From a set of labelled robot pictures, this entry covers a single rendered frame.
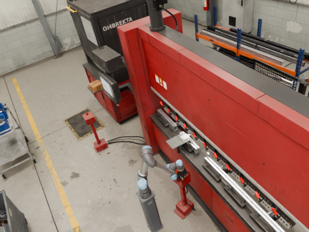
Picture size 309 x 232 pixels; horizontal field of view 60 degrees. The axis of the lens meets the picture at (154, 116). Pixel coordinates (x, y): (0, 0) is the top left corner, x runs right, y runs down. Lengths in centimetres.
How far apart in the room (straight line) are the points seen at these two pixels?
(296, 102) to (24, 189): 449
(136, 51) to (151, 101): 87
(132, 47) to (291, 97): 219
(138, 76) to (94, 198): 208
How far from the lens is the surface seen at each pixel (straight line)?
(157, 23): 333
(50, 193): 500
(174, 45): 293
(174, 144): 356
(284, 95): 214
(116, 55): 379
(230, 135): 261
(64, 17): 951
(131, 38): 360
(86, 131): 576
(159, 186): 440
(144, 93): 400
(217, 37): 506
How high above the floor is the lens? 353
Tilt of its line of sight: 39 degrees down
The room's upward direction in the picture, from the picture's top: 11 degrees counter-clockwise
